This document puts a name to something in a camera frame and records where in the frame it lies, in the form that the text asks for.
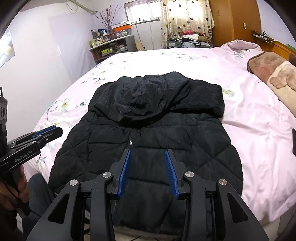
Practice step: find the brown bear print pillow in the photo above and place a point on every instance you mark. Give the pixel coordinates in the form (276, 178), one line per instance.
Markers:
(278, 74)

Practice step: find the heart pattern curtain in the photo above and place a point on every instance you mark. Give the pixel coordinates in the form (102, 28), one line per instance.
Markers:
(185, 17)

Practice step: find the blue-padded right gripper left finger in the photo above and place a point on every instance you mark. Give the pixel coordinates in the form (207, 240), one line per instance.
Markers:
(106, 188)

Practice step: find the pink floral bed sheet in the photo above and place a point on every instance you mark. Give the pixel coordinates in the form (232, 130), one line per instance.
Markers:
(259, 125)

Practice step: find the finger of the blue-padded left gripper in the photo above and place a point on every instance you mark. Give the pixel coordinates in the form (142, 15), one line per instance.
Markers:
(52, 135)
(43, 131)

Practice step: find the black puffer jacket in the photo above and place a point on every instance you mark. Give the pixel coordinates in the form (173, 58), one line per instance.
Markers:
(149, 115)

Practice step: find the vase with pink branches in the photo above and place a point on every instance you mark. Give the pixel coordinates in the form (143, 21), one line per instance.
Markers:
(106, 17)

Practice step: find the pile of clothes by window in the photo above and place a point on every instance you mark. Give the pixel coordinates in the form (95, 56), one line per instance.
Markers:
(189, 41)

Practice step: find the wooden headboard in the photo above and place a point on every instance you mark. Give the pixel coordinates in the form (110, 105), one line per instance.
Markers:
(267, 44)

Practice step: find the black smartphone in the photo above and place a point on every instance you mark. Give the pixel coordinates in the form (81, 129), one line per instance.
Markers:
(294, 142)

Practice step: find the wooden shelf with clutter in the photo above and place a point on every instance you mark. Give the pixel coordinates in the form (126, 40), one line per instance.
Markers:
(112, 47)

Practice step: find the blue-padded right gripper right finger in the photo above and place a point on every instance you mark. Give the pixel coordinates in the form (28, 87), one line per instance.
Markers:
(186, 185)

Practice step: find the orange storage box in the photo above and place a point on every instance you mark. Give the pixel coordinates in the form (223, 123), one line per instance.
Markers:
(121, 27)

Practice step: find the wooden wardrobe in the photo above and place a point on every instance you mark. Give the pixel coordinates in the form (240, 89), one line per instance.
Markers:
(234, 20)

